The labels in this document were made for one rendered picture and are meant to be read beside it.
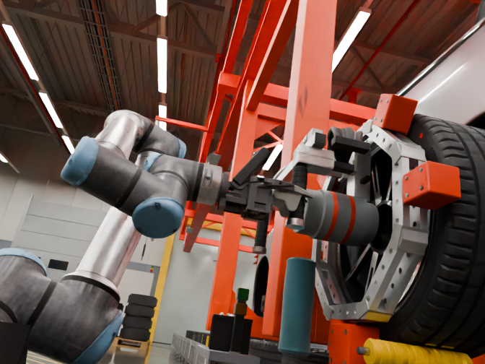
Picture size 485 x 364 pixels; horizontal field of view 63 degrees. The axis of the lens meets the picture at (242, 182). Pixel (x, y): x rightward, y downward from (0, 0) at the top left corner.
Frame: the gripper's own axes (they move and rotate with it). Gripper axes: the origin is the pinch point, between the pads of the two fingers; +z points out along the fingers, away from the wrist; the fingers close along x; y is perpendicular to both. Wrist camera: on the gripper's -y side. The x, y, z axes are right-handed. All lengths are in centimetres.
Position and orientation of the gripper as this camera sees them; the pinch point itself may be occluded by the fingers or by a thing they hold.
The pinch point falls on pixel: (304, 195)
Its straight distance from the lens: 93.6
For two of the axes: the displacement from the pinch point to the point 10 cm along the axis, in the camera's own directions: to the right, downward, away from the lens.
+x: 2.0, -3.4, -9.2
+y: -1.4, 9.2, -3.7
